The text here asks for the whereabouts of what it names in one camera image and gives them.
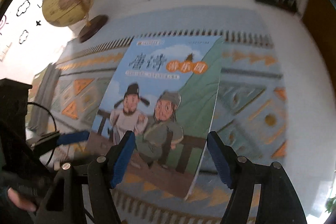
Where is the beige wall switch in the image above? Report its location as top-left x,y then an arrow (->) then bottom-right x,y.
0,42 -> 13,62

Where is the stack of thin books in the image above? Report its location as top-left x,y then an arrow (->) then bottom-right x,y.
28,63 -> 62,135

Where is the light blue book with two men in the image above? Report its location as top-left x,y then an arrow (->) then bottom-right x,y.
83,35 -> 225,201

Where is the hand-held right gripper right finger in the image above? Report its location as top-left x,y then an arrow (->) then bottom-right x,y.
207,131 -> 307,224

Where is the small potted green plant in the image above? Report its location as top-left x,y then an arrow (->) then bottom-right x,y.
325,194 -> 336,214

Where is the person's left hand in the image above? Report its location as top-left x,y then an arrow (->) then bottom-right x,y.
7,186 -> 37,212

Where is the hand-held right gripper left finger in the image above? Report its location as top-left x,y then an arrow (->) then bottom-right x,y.
35,130 -> 136,224

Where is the patterned blue and orange mat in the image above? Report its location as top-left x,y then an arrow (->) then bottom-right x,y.
28,10 -> 289,224

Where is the black cloud wall sticker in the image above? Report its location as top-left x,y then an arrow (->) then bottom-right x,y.
16,0 -> 30,17
18,30 -> 29,45

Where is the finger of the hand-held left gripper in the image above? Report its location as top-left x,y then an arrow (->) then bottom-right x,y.
33,130 -> 90,153

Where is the yellow desk globe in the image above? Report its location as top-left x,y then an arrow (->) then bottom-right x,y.
42,0 -> 109,43

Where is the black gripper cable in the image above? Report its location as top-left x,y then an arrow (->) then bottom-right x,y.
26,102 -> 57,169

